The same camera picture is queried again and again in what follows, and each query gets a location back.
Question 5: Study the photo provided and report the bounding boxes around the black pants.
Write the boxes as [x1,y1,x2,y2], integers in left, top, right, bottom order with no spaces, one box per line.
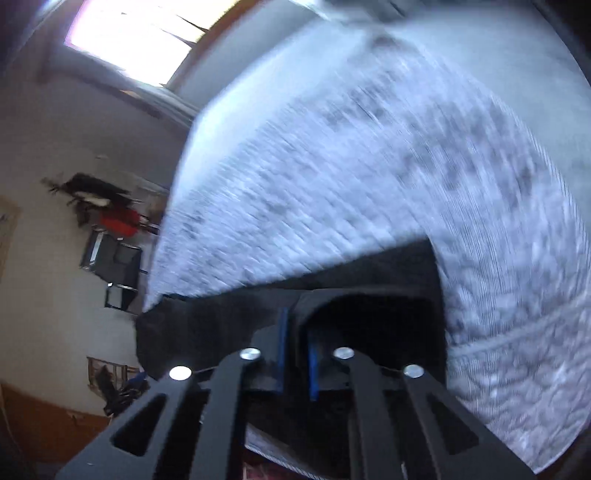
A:
[135,239,447,381]

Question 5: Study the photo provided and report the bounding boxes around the wooden bench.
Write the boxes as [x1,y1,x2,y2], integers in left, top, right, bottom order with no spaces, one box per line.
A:
[1,384,109,464]

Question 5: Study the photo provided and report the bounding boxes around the black chrome chair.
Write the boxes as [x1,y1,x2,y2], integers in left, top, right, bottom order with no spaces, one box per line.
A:
[79,228,143,312]

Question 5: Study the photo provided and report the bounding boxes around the red bag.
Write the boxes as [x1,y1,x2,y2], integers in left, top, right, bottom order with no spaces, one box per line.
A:
[99,208,140,238]

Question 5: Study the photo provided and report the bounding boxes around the wooden coat rack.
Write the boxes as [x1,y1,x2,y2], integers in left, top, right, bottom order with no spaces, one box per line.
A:
[40,178,159,236]

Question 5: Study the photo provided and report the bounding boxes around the black garment on rack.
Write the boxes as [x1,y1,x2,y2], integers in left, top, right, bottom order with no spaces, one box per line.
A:
[61,173,132,207]

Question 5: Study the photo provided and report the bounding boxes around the quilted grey-white mattress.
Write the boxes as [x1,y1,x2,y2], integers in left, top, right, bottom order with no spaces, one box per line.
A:
[136,2,590,472]

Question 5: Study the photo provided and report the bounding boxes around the grey curtain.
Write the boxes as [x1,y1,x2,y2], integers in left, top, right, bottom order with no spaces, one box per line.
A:
[121,83,198,129]

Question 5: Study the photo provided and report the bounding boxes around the wooden framed window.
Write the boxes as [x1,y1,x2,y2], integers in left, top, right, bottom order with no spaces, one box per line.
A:
[38,0,260,89]

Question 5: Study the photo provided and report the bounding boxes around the framed wall picture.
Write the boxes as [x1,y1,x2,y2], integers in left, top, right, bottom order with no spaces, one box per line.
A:
[0,195,21,276]

